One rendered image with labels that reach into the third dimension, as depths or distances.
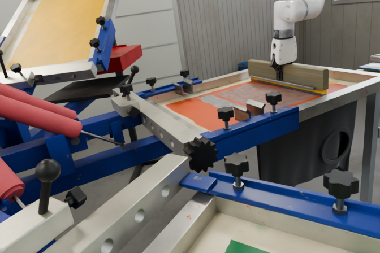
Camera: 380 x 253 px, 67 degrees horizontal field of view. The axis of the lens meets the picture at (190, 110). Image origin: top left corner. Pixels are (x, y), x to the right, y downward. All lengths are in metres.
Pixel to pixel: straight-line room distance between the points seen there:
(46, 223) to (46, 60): 1.14
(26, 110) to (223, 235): 0.55
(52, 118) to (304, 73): 0.85
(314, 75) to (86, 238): 0.91
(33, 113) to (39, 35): 0.95
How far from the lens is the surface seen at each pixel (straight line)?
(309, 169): 1.16
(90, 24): 1.63
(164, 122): 0.75
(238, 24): 4.51
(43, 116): 0.81
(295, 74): 1.17
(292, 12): 1.08
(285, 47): 1.18
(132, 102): 0.86
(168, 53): 4.14
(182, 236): 0.47
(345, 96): 1.05
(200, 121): 0.96
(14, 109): 0.80
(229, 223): 0.54
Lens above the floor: 1.31
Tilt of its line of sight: 19 degrees down
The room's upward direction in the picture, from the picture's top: 8 degrees counter-clockwise
